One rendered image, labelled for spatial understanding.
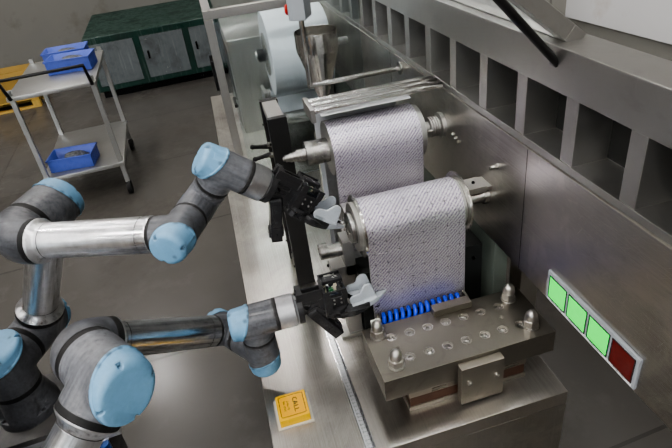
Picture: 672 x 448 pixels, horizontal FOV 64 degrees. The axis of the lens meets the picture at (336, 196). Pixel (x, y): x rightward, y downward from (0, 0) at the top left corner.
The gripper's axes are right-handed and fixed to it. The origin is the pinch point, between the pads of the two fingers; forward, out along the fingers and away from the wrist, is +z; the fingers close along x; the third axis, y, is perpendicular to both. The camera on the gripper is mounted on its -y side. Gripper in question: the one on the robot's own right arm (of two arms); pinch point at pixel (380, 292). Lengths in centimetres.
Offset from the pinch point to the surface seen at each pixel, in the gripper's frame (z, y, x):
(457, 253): 19.6, 5.8, -0.3
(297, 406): -24.9, -16.6, -10.9
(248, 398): -44, -109, 76
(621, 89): 31, 54, -31
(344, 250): -5.8, 9.3, 7.1
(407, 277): 6.8, 2.7, -0.3
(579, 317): 29.4, 9.4, -30.9
